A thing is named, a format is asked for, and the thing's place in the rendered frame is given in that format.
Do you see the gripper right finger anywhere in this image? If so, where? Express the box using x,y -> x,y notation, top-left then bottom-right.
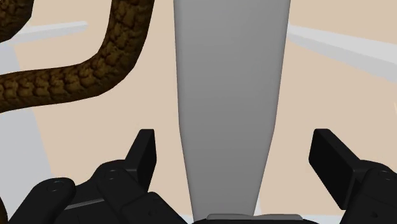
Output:
308,128 -> 397,224

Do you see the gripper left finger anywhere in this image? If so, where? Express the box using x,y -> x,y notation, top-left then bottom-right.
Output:
8,129 -> 189,224

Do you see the brown scaly curved tube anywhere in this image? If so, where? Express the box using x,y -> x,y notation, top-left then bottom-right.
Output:
0,0 -> 155,224

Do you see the grey tapered flat object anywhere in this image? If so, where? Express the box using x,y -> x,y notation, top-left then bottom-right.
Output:
172,0 -> 291,221

